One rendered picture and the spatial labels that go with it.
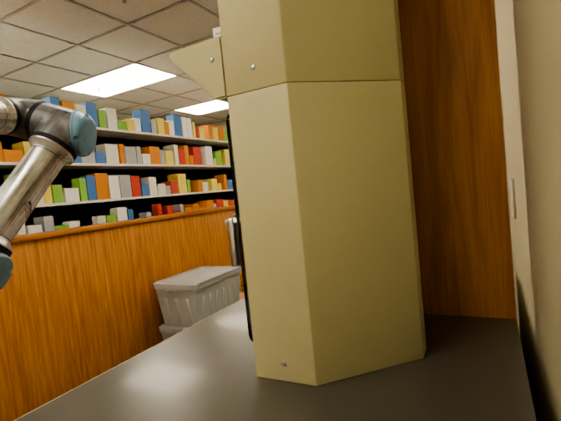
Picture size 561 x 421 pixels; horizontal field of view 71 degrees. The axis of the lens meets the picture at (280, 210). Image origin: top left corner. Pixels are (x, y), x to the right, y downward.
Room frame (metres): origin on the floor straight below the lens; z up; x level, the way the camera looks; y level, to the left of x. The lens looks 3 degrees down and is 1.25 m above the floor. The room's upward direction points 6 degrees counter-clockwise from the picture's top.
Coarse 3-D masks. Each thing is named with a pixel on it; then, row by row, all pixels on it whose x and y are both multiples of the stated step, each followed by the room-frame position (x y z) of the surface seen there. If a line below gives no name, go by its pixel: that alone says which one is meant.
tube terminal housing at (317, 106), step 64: (256, 0) 0.61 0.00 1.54; (320, 0) 0.61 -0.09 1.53; (384, 0) 0.65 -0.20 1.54; (256, 64) 0.62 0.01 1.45; (320, 64) 0.61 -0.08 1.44; (384, 64) 0.64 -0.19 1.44; (256, 128) 0.62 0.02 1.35; (320, 128) 0.61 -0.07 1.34; (384, 128) 0.64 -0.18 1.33; (256, 192) 0.63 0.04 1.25; (320, 192) 0.60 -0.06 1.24; (384, 192) 0.64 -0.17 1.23; (256, 256) 0.63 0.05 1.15; (320, 256) 0.60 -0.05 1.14; (384, 256) 0.63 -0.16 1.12; (256, 320) 0.64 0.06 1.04; (320, 320) 0.60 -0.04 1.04; (384, 320) 0.63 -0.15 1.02; (320, 384) 0.60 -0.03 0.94
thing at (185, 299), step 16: (192, 272) 3.14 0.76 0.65; (208, 272) 3.08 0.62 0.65; (224, 272) 2.99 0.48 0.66; (160, 288) 2.83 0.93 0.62; (176, 288) 2.76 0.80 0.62; (192, 288) 2.69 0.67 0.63; (208, 288) 2.83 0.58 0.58; (224, 288) 3.00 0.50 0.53; (160, 304) 2.87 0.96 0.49; (176, 304) 2.79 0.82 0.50; (192, 304) 2.73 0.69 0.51; (208, 304) 2.83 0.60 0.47; (224, 304) 3.00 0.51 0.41; (176, 320) 2.82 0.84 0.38; (192, 320) 2.75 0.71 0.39
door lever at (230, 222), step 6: (228, 222) 0.71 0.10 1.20; (234, 222) 0.71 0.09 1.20; (228, 228) 0.71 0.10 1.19; (234, 228) 0.71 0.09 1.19; (228, 234) 0.71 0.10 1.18; (234, 234) 0.71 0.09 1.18; (234, 240) 0.71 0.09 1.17; (234, 246) 0.71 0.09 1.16; (234, 252) 0.71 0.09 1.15; (234, 258) 0.71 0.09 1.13; (234, 264) 0.71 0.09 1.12; (240, 264) 0.72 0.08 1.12
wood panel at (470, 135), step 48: (432, 0) 0.84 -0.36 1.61; (480, 0) 0.80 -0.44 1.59; (432, 48) 0.84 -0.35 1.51; (480, 48) 0.80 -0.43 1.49; (432, 96) 0.84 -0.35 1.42; (480, 96) 0.80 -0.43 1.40; (432, 144) 0.85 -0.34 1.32; (480, 144) 0.80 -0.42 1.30; (432, 192) 0.85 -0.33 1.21; (480, 192) 0.81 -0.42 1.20; (432, 240) 0.85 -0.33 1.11; (480, 240) 0.81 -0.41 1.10; (432, 288) 0.86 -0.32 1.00; (480, 288) 0.81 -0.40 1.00
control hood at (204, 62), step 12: (192, 48) 0.67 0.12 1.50; (204, 48) 0.66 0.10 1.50; (216, 48) 0.65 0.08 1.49; (180, 60) 0.69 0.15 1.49; (192, 60) 0.68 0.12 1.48; (204, 60) 0.66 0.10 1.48; (216, 60) 0.65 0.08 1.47; (192, 72) 0.68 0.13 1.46; (204, 72) 0.67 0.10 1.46; (216, 72) 0.65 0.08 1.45; (204, 84) 0.67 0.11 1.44; (216, 84) 0.65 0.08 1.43; (216, 96) 0.66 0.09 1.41; (228, 96) 0.65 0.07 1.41
